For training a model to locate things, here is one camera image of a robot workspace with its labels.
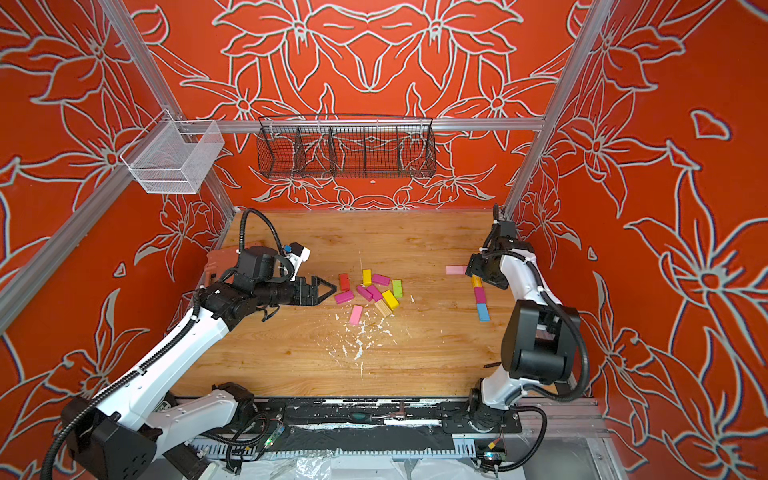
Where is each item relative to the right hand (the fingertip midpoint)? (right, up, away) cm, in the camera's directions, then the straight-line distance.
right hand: (484, 272), depth 89 cm
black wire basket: (-43, +42, +11) cm, 61 cm away
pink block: (-5, -1, +14) cm, 15 cm away
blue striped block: (0, -13, +2) cm, 13 cm away
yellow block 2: (-28, -9, +4) cm, 30 cm away
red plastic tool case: (-85, +2, +9) cm, 86 cm away
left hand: (-45, -2, -15) cm, 48 cm away
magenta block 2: (-43, -9, +6) cm, 44 cm away
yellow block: (-36, -3, +11) cm, 38 cm away
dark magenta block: (-33, -8, +6) cm, 34 cm away
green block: (-26, -6, +9) cm, 28 cm away
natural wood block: (-31, -12, +2) cm, 33 cm away
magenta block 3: (-37, -7, +6) cm, 38 cm away
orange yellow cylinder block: (+1, -4, +9) cm, 10 cm away
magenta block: (+1, -9, +6) cm, 11 cm away
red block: (-44, -5, +10) cm, 45 cm away
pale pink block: (-39, -14, +1) cm, 41 cm away
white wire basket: (-98, +36, +4) cm, 104 cm away
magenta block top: (-33, -3, +11) cm, 35 cm away
